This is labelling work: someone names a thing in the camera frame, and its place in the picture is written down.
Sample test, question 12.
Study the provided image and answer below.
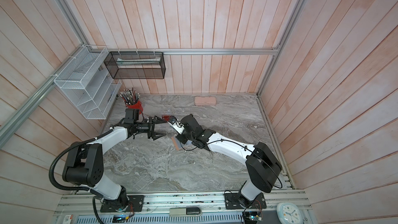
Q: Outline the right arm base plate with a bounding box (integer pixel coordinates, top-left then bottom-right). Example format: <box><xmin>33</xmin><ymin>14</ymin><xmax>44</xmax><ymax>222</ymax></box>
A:
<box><xmin>224</xmin><ymin>191</ymin><xmax>267</xmax><ymax>209</ymax></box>

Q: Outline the grey black handheld device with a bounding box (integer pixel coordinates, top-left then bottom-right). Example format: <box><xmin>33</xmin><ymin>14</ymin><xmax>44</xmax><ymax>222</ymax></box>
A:
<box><xmin>169</xmin><ymin>207</ymin><xmax>202</xmax><ymax>216</ymax></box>

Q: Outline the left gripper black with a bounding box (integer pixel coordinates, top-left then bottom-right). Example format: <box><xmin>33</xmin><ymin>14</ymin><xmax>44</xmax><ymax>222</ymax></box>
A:
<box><xmin>134</xmin><ymin>115</ymin><xmax>169</xmax><ymax>141</ymax></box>

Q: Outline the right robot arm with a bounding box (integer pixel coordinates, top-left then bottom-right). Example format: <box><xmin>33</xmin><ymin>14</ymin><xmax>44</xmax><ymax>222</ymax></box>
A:
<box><xmin>169</xmin><ymin>114</ymin><xmax>283</xmax><ymax>209</ymax></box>

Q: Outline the red pen cup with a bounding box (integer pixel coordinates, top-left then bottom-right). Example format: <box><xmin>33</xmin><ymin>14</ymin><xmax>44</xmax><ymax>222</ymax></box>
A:
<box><xmin>126</xmin><ymin>100</ymin><xmax>143</xmax><ymax>114</ymax></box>

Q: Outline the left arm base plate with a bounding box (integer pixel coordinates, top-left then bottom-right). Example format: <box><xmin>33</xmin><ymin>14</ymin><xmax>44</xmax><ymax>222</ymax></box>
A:
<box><xmin>100</xmin><ymin>195</ymin><xmax>145</xmax><ymax>213</ymax></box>

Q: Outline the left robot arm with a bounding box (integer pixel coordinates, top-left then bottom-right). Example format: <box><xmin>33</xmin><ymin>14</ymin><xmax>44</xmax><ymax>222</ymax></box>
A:
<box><xmin>49</xmin><ymin>109</ymin><xmax>166</xmax><ymax>212</ymax></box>

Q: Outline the white analog clock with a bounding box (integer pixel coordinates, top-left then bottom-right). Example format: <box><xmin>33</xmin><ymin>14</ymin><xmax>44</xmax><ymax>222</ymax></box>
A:
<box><xmin>276</xmin><ymin>202</ymin><xmax>304</xmax><ymax>224</ymax></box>

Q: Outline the black mesh wall basket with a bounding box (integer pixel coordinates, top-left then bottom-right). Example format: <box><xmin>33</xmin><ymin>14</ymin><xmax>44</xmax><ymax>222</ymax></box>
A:
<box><xmin>104</xmin><ymin>51</ymin><xmax>166</xmax><ymax>79</ymax></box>

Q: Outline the white wire mesh shelf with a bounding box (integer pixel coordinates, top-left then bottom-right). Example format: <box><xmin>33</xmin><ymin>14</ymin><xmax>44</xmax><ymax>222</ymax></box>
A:
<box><xmin>54</xmin><ymin>45</ymin><xmax>121</xmax><ymax>120</ymax></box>

